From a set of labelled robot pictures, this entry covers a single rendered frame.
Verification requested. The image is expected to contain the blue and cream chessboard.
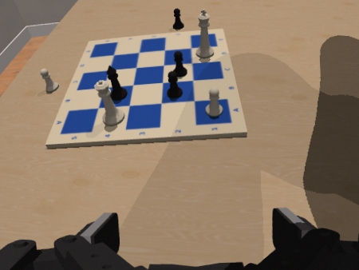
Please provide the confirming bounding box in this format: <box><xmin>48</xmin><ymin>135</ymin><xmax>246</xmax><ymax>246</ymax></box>
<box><xmin>45</xmin><ymin>29</ymin><xmax>247</xmax><ymax>148</ymax></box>

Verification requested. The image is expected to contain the white pawn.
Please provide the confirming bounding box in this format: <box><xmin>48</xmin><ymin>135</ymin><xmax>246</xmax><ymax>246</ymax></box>
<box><xmin>206</xmin><ymin>87</ymin><xmax>223</xmax><ymax>117</ymax></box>
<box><xmin>40</xmin><ymin>69</ymin><xmax>59</xmax><ymax>93</ymax></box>

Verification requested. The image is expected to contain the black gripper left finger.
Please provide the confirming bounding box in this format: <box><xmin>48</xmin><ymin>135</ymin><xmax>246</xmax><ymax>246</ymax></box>
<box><xmin>0</xmin><ymin>212</ymin><xmax>148</xmax><ymax>270</ymax></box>

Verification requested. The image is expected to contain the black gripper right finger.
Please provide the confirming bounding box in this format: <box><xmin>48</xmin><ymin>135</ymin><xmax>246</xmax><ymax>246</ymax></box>
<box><xmin>241</xmin><ymin>208</ymin><xmax>359</xmax><ymax>270</ymax></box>

